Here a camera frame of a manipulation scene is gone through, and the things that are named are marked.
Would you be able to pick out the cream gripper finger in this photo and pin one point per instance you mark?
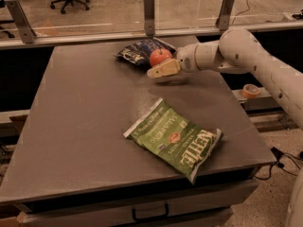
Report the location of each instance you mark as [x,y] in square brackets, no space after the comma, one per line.
[166,68]

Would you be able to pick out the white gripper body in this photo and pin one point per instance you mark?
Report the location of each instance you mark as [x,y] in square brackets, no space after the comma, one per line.
[186,59]

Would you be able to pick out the red apple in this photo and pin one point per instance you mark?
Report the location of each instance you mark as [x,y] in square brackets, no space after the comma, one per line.
[159,55]

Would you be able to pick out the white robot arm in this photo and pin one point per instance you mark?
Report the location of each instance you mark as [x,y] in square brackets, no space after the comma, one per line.
[238,51]

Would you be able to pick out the blue chip bag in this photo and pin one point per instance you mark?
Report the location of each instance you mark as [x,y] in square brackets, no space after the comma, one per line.
[139,52]

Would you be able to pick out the green jalapeno chip bag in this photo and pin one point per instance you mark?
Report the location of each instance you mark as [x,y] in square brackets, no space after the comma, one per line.
[179,142]

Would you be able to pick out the orange tape roll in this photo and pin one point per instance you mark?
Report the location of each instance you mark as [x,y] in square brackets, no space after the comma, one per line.
[250,91]

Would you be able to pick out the right metal glass bracket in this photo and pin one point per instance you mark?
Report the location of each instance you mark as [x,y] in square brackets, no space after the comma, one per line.
[223,19]

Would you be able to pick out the metal glass bracket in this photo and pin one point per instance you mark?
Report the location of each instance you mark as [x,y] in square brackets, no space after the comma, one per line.
[149,23]
[223,19]
[17,13]

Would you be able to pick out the middle metal glass bracket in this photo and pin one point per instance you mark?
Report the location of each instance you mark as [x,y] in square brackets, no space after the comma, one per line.
[149,23]

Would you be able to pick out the metal window rail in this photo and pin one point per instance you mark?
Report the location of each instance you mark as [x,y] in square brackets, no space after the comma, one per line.
[126,36]

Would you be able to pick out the grey drawer with black handle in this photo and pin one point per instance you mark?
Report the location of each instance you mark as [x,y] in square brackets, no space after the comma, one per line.
[207,206]

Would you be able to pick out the left metal glass bracket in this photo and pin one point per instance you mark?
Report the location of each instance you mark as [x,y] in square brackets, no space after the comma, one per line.
[17,13]

